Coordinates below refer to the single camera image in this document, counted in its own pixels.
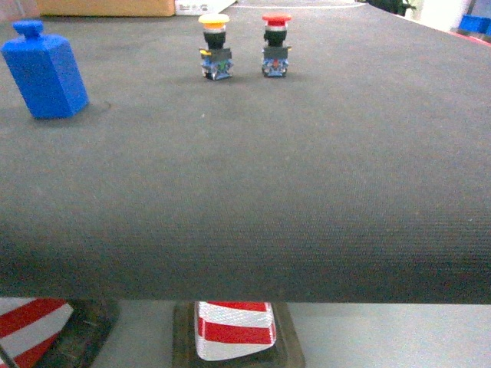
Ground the red white cone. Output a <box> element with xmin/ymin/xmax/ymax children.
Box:
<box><xmin>172</xmin><ymin>301</ymin><xmax>306</xmax><ymax>368</ymax></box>
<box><xmin>0</xmin><ymin>297</ymin><xmax>120</xmax><ymax>368</ymax></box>

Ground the red white cone centre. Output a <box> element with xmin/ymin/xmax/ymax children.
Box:
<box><xmin>172</xmin><ymin>301</ymin><xmax>306</xmax><ymax>368</ymax></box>

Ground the red push button switch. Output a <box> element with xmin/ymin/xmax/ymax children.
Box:
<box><xmin>262</xmin><ymin>12</ymin><xmax>292</xmax><ymax>77</ymax></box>

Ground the red white cone left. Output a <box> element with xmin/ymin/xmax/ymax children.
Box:
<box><xmin>0</xmin><ymin>297</ymin><xmax>120</xmax><ymax>368</ymax></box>

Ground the yellow push button switch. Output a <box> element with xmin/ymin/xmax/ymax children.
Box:
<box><xmin>198</xmin><ymin>14</ymin><xmax>233</xmax><ymax>81</ymax></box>

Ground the blue block part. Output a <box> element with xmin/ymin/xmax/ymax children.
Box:
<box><xmin>1</xmin><ymin>19</ymin><xmax>89</xmax><ymax>120</ymax></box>

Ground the dark grey table mat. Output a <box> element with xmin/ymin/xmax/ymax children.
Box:
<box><xmin>1</xmin><ymin>5</ymin><xmax>490</xmax><ymax>304</ymax></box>

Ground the white flat box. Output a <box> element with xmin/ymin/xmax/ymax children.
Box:
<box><xmin>175</xmin><ymin>0</ymin><xmax>236</xmax><ymax>16</ymax></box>

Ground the cardboard box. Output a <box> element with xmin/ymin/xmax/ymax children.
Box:
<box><xmin>36</xmin><ymin>0</ymin><xmax>176</xmax><ymax>17</ymax></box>

